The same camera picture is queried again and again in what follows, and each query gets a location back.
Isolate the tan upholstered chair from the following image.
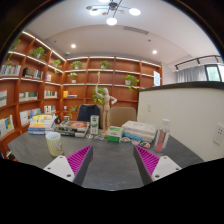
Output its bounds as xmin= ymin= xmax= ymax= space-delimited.
xmin=109 ymin=106 xmax=138 ymax=128

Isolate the wooden shelf unit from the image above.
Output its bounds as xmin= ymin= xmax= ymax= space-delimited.
xmin=0 ymin=30 xmax=163 ymax=159

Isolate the ceiling air vent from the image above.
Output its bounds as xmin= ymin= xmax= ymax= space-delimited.
xmin=122 ymin=25 xmax=149 ymax=36

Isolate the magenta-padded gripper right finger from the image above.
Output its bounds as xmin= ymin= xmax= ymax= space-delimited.
xmin=133 ymin=144 xmax=183 ymax=187

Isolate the branched ceiling lamp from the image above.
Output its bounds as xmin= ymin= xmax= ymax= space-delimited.
xmin=85 ymin=0 xmax=142 ymax=27

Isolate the clear plastic water bottle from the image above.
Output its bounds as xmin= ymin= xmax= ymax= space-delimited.
xmin=153 ymin=118 xmax=171 ymax=154

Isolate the tall green white carton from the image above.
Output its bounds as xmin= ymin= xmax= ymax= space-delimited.
xmin=89 ymin=114 xmax=100 ymax=135

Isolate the white wall socket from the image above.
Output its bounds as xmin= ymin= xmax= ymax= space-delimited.
xmin=213 ymin=123 xmax=224 ymax=146

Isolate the blue-spined white book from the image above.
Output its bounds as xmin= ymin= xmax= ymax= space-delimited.
xmin=121 ymin=133 xmax=153 ymax=144

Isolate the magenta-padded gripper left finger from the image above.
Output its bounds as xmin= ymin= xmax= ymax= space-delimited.
xmin=43 ymin=144 xmax=94 ymax=187

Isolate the window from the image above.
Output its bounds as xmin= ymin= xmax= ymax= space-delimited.
xmin=203 ymin=63 xmax=224 ymax=83

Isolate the thin white book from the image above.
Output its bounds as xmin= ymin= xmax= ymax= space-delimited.
xmin=121 ymin=129 xmax=155 ymax=140

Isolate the wooden artist mannequin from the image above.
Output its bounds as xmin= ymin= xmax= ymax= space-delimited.
xmin=94 ymin=71 xmax=118 ymax=137

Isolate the grey curtain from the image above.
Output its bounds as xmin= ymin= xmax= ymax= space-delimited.
xmin=175 ymin=65 xmax=205 ymax=84

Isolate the dark thick book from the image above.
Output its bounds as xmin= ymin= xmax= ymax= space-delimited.
xmin=54 ymin=126 xmax=88 ymax=138

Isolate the black curtain rail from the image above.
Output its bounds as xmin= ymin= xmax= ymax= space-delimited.
xmin=173 ymin=54 xmax=223 ymax=72

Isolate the yellow striped white mug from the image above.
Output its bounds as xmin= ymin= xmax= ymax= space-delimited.
xmin=45 ymin=131 xmax=64 ymax=158

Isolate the small green white box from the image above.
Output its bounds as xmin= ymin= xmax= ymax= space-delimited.
xmin=106 ymin=125 xmax=124 ymax=144

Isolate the colourful book stack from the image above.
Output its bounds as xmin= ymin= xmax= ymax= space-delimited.
xmin=27 ymin=114 xmax=57 ymax=136

